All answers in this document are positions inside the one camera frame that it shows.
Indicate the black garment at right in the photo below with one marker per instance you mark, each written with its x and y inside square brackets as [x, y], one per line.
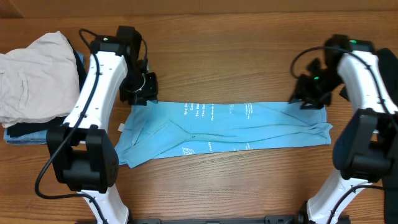
[388, 71]

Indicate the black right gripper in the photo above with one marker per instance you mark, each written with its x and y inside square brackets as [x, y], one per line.
[302, 93]

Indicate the black folded garment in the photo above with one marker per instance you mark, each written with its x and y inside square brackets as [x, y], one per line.
[21, 129]

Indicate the blue folded jeans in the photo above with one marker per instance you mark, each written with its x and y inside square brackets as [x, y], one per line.
[34, 138]

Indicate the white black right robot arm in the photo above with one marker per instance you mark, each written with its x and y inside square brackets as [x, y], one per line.
[365, 154]

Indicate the light blue printed t-shirt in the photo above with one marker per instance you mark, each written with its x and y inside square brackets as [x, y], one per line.
[170, 129]

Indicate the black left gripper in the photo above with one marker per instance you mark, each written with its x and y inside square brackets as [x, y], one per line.
[150, 93]

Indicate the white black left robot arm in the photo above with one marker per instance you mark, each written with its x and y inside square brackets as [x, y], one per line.
[81, 152]

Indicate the beige folded garment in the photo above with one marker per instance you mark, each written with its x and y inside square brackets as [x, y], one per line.
[39, 82]

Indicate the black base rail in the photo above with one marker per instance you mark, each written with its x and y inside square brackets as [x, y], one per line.
[270, 219]

